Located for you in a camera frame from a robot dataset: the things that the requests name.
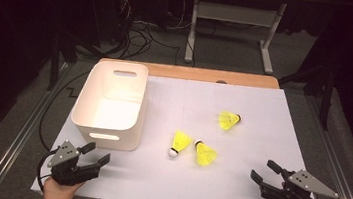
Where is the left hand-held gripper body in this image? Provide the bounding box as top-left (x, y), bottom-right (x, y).
top-left (44, 137), bottom-right (93, 189)

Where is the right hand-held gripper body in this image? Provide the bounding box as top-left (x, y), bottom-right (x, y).
top-left (270, 166), bottom-right (342, 199)

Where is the white plastic bin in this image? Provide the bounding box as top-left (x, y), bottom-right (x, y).
top-left (68, 56), bottom-right (152, 154)

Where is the yellow shuttlecock black cork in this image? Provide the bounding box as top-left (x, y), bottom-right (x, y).
top-left (216, 109), bottom-right (243, 133)
top-left (191, 139), bottom-right (220, 168)

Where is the yellow shuttlecock white cork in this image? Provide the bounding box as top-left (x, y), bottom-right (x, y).
top-left (167, 128), bottom-right (195, 160)

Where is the person's left hand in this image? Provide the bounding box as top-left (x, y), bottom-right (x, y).
top-left (41, 175), bottom-right (86, 199)

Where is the white table cover sheet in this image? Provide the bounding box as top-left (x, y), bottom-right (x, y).
top-left (30, 61), bottom-right (337, 199)

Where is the black stand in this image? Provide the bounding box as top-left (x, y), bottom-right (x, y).
top-left (44, 28), bottom-right (84, 96)
top-left (273, 54), bottom-right (342, 132)

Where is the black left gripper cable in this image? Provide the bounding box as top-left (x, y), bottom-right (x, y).
top-left (31, 64), bottom-right (92, 197)

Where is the tangle of floor cables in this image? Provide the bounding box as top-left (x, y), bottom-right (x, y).
top-left (112, 0), bottom-right (204, 69)

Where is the white metal desk frame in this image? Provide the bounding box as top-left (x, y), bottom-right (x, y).
top-left (182, 0), bottom-right (288, 77)

